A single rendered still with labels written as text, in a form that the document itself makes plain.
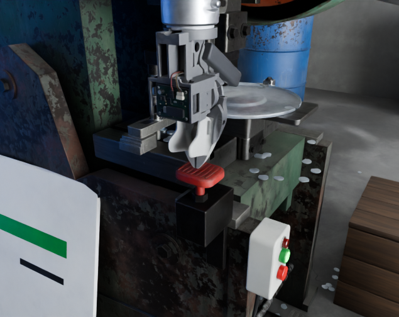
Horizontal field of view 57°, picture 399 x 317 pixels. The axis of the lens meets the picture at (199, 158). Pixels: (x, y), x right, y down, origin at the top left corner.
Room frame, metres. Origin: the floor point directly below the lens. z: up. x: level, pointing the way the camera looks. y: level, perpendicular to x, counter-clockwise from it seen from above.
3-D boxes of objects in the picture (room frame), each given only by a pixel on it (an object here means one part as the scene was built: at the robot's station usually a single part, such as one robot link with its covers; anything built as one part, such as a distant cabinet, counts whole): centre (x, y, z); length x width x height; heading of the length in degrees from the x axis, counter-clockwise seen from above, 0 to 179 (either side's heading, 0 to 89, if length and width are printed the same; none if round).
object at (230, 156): (0.94, 0.01, 0.68); 0.45 x 0.30 x 0.06; 147
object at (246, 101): (0.87, -0.10, 0.78); 0.29 x 0.29 x 0.01
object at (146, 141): (0.80, 0.10, 0.76); 0.17 x 0.06 x 0.10; 147
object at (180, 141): (0.52, 0.03, 0.81); 0.06 x 0.03 x 0.09; 147
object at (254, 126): (0.84, -0.14, 0.72); 0.25 x 0.14 x 0.14; 57
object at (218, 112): (0.52, -0.02, 0.86); 0.05 x 0.02 x 0.09; 57
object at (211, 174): (0.54, 0.00, 0.72); 0.07 x 0.06 x 0.08; 57
